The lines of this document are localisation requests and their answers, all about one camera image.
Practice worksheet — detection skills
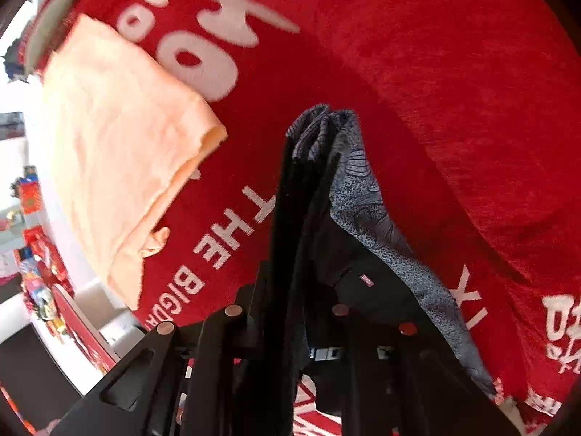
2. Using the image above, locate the black pants grey waistband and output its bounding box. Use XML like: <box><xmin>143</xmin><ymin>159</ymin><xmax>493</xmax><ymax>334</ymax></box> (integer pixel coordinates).
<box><xmin>246</xmin><ymin>104</ymin><xmax>492</xmax><ymax>435</ymax></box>

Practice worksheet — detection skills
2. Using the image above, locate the peach folded cloth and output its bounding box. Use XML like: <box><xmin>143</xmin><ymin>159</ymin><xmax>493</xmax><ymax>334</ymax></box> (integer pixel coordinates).
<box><xmin>42</xmin><ymin>16</ymin><xmax>227</xmax><ymax>309</ymax></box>

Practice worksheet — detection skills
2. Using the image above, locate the red printed bed blanket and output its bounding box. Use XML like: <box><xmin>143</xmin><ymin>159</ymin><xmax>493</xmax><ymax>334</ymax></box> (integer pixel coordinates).
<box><xmin>29</xmin><ymin>0</ymin><xmax>580</xmax><ymax>435</ymax></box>

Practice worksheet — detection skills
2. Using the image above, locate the red patterned pillow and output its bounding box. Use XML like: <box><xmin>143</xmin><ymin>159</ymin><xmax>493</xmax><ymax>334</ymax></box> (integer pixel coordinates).
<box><xmin>19</xmin><ymin>0</ymin><xmax>76</xmax><ymax>79</ymax></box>

